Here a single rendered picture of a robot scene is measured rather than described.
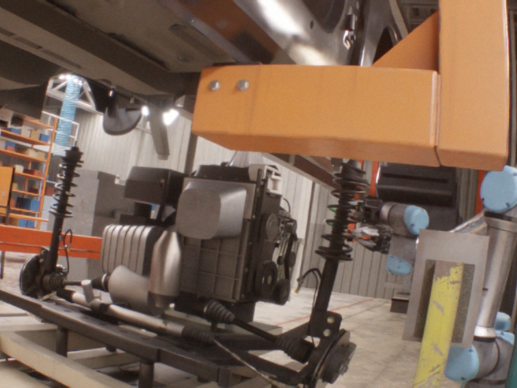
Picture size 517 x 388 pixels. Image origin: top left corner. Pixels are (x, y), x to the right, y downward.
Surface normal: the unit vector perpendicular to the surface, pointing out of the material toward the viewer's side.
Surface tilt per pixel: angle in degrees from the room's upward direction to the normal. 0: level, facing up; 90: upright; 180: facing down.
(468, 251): 90
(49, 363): 90
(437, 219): 90
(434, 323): 90
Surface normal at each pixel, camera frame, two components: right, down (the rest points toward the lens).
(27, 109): 0.90, 0.10
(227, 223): 0.69, 0.04
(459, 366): -0.84, -0.03
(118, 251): -0.62, -0.15
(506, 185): -0.78, -0.29
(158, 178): -0.38, -0.29
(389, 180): -0.31, -0.54
